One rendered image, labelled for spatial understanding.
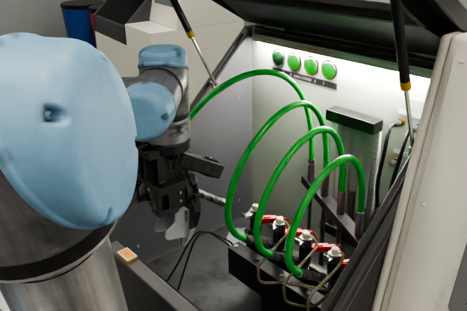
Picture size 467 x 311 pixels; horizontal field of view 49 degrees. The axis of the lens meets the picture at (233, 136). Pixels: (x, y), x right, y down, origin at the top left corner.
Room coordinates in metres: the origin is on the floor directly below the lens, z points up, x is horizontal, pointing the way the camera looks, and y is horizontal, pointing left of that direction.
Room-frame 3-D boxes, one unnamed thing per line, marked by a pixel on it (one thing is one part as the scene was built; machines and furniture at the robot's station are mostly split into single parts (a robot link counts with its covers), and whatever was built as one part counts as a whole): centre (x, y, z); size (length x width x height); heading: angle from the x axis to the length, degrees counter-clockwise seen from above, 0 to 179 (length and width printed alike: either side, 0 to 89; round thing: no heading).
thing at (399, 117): (1.05, -0.41, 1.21); 0.13 x 0.03 x 0.31; 41
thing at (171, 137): (0.77, 0.10, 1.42); 0.08 x 0.08 x 0.05
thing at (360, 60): (1.24, -0.25, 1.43); 0.54 x 0.03 x 0.02; 41
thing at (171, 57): (0.77, 0.11, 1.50); 0.09 x 0.08 x 0.11; 175
